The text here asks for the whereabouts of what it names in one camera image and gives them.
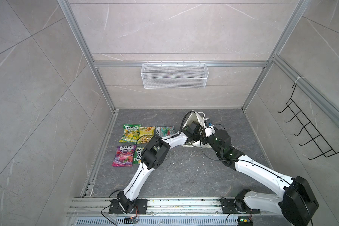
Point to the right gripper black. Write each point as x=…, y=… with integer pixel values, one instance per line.
x=204, y=140

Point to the white floral paper bag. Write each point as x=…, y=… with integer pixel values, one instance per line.
x=193, y=117

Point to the teal snack packet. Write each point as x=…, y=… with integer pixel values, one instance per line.
x=164, y=131

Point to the yellow snack bag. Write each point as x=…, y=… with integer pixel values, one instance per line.
x=145, y=134

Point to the green Fox's candy bag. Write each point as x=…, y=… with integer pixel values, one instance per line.
x=137, y=155
x=130, y=133

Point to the purple snack packet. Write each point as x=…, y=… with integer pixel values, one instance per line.
x=124, y=156

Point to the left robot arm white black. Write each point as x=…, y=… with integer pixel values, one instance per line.
x=153, y=156

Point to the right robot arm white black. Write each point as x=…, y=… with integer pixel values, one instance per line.
x=298, y=203

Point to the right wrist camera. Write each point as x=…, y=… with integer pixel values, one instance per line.
x=208, y=128

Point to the white wire mesh basket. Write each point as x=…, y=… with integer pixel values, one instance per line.
x=174, y=75

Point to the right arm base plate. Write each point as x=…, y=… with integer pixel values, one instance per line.
x=233, y=206

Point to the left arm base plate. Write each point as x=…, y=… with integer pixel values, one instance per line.
x=138, y=206

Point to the black wire hook rack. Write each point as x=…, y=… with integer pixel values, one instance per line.
x=307, y=127

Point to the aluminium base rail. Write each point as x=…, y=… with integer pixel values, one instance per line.
x=167, y=211

